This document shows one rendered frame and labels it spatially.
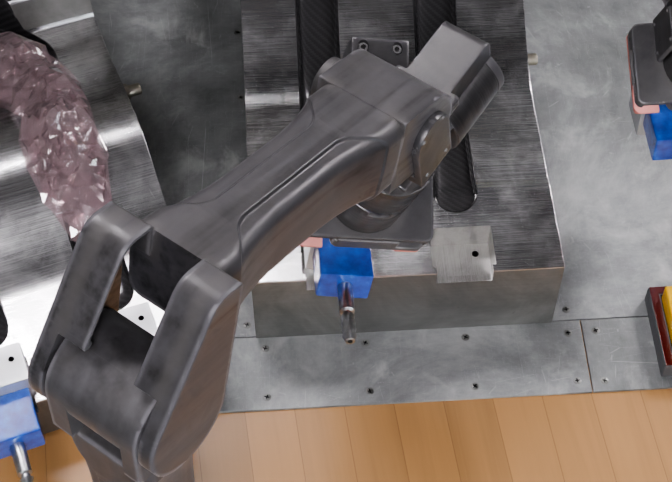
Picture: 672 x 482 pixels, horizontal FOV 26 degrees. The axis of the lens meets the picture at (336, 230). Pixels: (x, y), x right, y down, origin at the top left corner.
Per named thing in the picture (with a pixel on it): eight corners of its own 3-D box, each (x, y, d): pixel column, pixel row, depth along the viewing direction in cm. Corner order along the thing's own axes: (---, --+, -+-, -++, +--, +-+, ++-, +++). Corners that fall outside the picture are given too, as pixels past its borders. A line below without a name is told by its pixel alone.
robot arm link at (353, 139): (360, 23, 95) (31, 257, 75) (476, 85, 92) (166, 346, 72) (330, 165, 103) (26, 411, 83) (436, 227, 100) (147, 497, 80)
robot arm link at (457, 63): (417, 54, 107) (407, -44, 97) (517, 107, 104) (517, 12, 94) (326, 171, 104) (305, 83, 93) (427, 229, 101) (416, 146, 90)
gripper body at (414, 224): (295, 156, 110) (311, 126, 103) (427, 165, 112) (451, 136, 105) (294, 240, 108) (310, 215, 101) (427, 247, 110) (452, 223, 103)
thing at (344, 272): (375, 364, 114) (389, 321, 110) (312, 361, 113) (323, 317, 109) (361, 240, 122) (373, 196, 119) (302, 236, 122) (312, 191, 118)
